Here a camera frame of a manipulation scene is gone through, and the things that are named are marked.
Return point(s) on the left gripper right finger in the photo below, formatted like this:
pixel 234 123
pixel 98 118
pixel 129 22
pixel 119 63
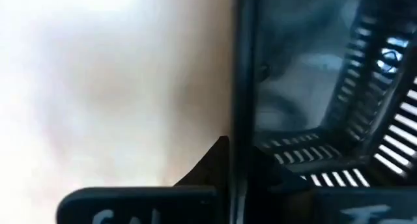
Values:
pixel 293 207

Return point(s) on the black plastic basket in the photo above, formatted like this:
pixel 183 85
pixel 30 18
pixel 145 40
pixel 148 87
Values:
pixel 242 71

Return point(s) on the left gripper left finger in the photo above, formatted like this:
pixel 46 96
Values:
pixel 146 204

